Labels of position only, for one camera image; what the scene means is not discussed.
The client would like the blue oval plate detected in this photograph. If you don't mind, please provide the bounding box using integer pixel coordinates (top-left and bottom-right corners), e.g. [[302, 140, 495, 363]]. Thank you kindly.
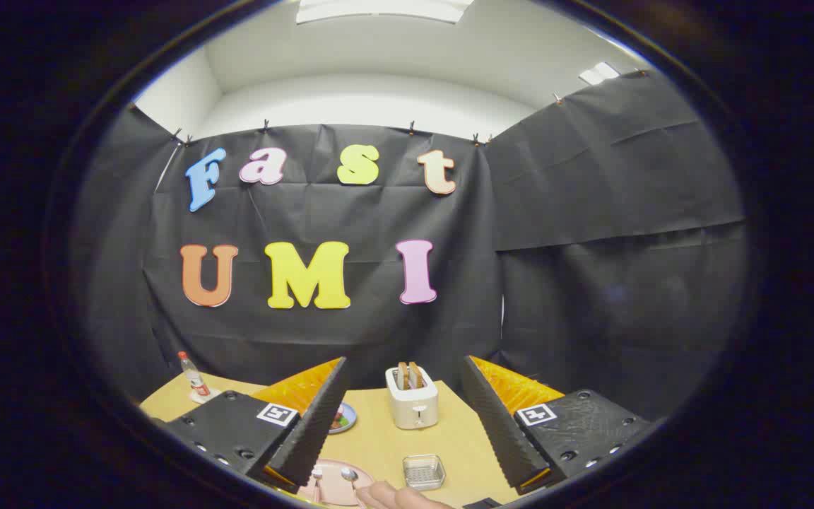
[[328, 402, 358, 434]]

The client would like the large ceiling light panel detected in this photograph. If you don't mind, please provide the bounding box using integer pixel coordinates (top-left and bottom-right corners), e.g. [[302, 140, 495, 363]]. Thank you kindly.
[[296, 0, 475, 25]]

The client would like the pink round plate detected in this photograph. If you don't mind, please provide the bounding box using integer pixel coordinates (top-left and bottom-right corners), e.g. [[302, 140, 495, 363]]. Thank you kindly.
[[306, 460, 379, 507]]

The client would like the black backdrop cloth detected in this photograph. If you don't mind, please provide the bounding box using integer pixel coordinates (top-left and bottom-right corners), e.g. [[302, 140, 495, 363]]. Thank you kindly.
[[71, 71, 747, 425]]

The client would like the white toaster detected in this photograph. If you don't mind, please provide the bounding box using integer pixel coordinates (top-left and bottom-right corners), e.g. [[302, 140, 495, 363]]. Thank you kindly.
[[385, 365, 440, 431]]

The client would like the metal perforated basket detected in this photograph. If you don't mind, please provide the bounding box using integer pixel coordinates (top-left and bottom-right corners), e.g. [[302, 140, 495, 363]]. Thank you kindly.
[[403, 455, 447, 492]]

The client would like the clear bottle with red cap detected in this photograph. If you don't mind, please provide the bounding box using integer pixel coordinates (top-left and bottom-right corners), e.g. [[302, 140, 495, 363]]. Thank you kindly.
[[177, 351, 211, 398]]

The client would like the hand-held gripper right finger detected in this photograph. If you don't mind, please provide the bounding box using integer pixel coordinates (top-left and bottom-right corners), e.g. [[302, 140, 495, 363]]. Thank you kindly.
[[461, 355, 651, 496]]

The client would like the small ceiling light panel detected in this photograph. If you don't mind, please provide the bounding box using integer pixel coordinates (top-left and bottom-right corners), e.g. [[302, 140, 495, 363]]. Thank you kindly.
[[579, 62, 621, 86]]

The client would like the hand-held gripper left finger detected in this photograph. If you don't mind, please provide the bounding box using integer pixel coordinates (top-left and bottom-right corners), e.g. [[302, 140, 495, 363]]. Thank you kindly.
[[165, 357, 349, 494]]

